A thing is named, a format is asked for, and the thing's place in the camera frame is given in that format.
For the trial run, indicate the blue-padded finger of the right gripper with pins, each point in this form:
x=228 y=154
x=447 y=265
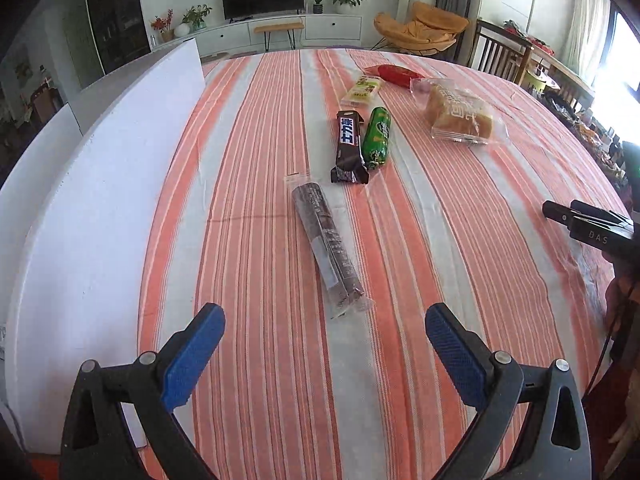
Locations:
x=563 y=214
x=587 y=212

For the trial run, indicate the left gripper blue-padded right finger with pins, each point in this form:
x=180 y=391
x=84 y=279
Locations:
x=553 y=442

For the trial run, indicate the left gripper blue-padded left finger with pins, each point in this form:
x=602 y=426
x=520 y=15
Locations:
x=96 y=440

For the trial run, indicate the packaged bread loaf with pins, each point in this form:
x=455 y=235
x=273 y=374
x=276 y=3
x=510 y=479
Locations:
x=457 y=114

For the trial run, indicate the green sausage snack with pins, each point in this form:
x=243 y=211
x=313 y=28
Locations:
x=374 y=146

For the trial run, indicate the red snack packet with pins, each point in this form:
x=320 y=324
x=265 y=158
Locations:
x=394 y=74

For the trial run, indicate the brown Snickers bar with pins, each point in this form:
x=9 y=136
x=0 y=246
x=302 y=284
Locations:
x=349 y=164

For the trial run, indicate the yellow rice cake packet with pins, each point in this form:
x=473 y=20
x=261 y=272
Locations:
x=364 y=92

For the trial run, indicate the dark brown snack stick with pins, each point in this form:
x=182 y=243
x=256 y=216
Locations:
x=339 y=275

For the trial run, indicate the right hand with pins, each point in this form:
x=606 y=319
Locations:
x=623 y=288

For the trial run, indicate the cluttered wooden side table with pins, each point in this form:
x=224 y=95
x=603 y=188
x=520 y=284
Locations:
x=571 y=88

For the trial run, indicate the dark wooden chair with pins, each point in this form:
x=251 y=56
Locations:
x=497 y=52

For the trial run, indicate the orange lounge chair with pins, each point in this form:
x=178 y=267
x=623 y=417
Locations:
x=429 y=31

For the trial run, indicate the white cardboard box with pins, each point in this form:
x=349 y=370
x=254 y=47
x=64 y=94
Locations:
x=76 y=293

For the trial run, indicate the orange striped tablecloth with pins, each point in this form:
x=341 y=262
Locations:
x=292 y=393

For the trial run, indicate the white TV cabinet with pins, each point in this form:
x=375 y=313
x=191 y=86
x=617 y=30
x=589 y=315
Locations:
x=321 y=31

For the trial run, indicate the small dark potted plant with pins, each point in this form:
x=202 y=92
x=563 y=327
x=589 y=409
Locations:
x=317 y=6

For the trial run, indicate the small wooden bench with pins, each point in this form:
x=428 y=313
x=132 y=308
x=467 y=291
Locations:
x=290 y=28

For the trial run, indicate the leafy plant white pot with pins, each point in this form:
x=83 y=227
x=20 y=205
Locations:
x=193 y=20

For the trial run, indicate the red flower vase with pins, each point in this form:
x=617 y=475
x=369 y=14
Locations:
x=163 y=25

